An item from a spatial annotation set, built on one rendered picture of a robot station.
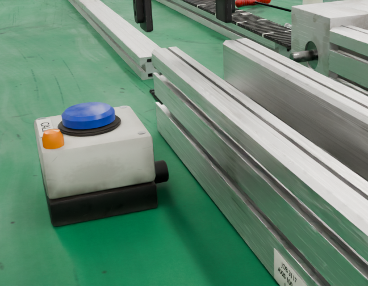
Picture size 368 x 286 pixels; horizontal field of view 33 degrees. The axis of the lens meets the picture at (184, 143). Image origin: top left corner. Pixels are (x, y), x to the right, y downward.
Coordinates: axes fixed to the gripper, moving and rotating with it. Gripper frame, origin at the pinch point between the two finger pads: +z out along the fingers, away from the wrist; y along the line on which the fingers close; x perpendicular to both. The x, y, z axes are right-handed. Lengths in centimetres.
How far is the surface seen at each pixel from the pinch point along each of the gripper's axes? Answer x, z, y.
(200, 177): 18.8, 9.7, 4.9
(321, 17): 3.0, 1.3, -14.0
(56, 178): 21.0, 6.8, 16.1
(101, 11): -55, 8, 0
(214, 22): -42.2, 9.5, -17.5
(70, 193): 21.0, 8.2, 15.3
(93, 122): 19.0, 3.8, 12.8
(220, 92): 21.1, 2.2, 3.8
